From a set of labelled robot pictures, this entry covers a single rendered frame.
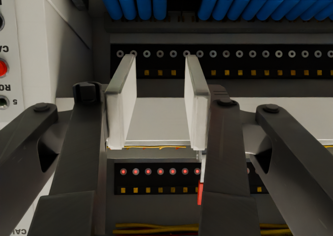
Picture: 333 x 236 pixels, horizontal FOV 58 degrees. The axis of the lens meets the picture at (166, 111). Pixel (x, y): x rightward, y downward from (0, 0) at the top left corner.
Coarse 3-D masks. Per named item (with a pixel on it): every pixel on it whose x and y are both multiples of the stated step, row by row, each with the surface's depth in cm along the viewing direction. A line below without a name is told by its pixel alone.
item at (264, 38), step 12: (48, 0) 29; (60, 0) 32; (72, 0) 34; (84, 0) 35; (96, 0) 40; (60, 12) 32; (72, 12) 36; (84, 12) 42; (96, 12) 44; (72, 24) 36; (84, 24) 42; (84, 36) 42; (120, 36) 46; (132, 36) 46; (144, 36) 46; (156, 36) 46; (168, 36) 46; (180, 36) 46; (192, 36) 46; (204, 36) 46; (216, 36) 46; (228, 36) 46; (240, 36) 46; (252, 36) 46; (264, 36) 46; (276, 36) 46; (288, 36) 46; (300, 36) 46; (312, 36) 46; (324, 36) 46
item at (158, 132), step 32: (128, 128) 31; (160, 128) 31; (320, 128) 31; (128, 160) 50; (160, 160) 50; (192, 160) 50; (128, 192) 50; (160, 192) 50; (192, 192) 50; (256, 192) 50
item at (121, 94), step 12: (132, 60) 18; (120, 72) 16; (132, 72) 18; (120, 84) 14; (132, 84) 18; (108, 96) 13; (120, 96) 13; (132, 96) 18; (108, 108) 14; (120, 108) 14; (132, 108) 18; (108, 120) 14; (120, 120) 14; (108, 132) 14; (120, 132) 14; (108, 144) 14; (120, 144) 14
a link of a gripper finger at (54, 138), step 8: (104, 88) 16; (104, 104) 14; (64, 112) 13; (104, 112) 13; (56, 120) 12; (64, 120) 12; (104, 120) 13; (56, 128) 12; (64, 128) 12; (104, 128) 13; (48, 136) 12; (56, 136) 12; (64, 136) 13; (104, 136) 13; (40, 144) 12; (48, 144) 12; (56, 144) 13; (40, 152) 13; (48, 152) 13; (56, 152) 13
